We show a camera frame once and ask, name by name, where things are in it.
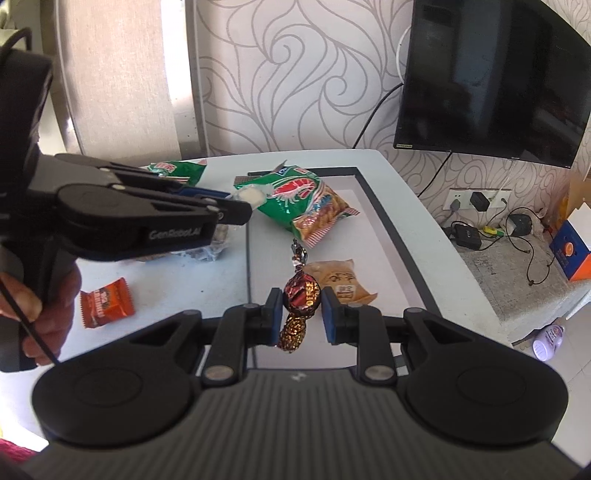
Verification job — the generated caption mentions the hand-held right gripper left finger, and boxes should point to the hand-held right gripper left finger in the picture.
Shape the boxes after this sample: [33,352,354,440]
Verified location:
[127,288,283,386]

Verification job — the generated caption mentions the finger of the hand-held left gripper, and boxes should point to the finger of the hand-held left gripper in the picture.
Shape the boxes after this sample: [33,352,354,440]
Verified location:
[55,154,232,200]
[110,184,254,227]

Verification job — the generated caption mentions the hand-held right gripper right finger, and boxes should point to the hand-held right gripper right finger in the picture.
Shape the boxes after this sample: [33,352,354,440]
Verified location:
[322,287,467,384]

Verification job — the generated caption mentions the white candy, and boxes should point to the white candy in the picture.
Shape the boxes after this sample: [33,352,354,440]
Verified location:
[233,185,269,207]

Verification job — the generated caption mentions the green striped snack bag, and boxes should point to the green striped snack bag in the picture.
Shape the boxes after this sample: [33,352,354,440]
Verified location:
[233,162,362,248]
[142,159,207,188]

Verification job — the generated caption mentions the brown foil toffee candy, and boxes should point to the brown foil toffee candy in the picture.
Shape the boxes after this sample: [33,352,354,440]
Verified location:
[278,239,322,354]

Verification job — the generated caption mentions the tan snack packet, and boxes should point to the tan snack packet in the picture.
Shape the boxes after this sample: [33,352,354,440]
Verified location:
[304,259,378,306]

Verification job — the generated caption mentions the orange snack packet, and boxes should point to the orange snack packet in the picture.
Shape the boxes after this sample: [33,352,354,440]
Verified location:
[79,277,136,330]

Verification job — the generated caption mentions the person's left hand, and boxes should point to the person's left hand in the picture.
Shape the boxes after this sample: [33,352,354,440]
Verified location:
[0,265,83,366]

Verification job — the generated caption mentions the beige curtain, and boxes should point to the beige curtain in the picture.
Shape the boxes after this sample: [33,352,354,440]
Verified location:
[58,0,182,161]

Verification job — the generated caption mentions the purple bottle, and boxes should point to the purple bottle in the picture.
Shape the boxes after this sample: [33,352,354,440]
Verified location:
[532,323,567,362]

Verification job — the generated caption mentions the red cloth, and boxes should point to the red cloth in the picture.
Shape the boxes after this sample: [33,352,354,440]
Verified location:
[0,438,37,468]

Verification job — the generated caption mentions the blue and white carton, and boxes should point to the blue and white carton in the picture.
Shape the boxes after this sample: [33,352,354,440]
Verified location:
[549,208,591,283]

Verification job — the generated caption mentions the brown cardboard box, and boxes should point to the brown cardboard box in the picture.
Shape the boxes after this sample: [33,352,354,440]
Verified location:
[560,173,591,223]

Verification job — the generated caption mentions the black flat television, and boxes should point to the black flat television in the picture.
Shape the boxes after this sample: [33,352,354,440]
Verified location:
[394,0,591,169]

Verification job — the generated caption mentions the grey vertical frame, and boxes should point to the grey vertical frame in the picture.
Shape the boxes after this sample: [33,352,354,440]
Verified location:
[184,0,209,158]

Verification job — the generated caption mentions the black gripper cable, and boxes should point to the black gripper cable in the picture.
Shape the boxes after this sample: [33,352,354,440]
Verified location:
[0,281,62,366]

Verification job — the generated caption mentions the black television cable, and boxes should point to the black television cable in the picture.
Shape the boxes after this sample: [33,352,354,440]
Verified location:
[352,82,404,149]

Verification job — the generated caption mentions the white wall power strip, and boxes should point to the white wall power strip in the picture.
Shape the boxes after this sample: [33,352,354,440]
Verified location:
[444,187,512,214]

